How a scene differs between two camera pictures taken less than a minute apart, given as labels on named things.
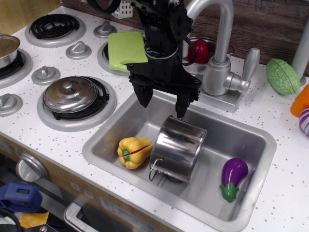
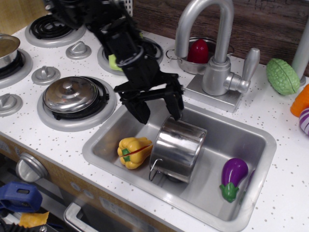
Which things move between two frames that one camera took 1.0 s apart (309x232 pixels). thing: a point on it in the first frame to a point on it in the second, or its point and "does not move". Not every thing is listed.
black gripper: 163,68 to 146,82
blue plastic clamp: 20,196 does not move
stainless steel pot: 175,149 does not move
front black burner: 102,98 does not move
